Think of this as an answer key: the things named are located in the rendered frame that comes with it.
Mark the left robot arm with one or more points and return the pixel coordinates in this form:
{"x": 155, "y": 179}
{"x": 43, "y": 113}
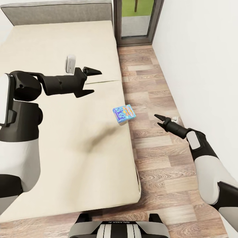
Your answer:
{"x": 19, "y": 147}

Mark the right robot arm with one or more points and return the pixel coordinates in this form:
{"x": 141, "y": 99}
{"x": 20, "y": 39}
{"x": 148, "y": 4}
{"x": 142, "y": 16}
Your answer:
{"x": 217, "y": 187}

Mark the board game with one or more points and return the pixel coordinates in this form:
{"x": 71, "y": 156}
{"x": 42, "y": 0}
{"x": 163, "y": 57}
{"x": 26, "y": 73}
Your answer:
{"x": 124, "y": 113}

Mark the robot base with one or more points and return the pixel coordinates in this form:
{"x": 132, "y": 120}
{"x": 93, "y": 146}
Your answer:
{"x": 154, "y": 228}

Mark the door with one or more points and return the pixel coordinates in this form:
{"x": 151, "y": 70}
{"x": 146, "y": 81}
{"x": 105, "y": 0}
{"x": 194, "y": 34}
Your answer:
{"x": 135, "y": 21}

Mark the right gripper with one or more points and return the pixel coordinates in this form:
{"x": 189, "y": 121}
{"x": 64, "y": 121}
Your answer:
{"x": 168, "y": 125}

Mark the bed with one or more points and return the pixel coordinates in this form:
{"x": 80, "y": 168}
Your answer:
{"x": 86, "y": 156}

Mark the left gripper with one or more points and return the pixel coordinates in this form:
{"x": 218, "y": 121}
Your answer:
{"x": 74, "y": 83}

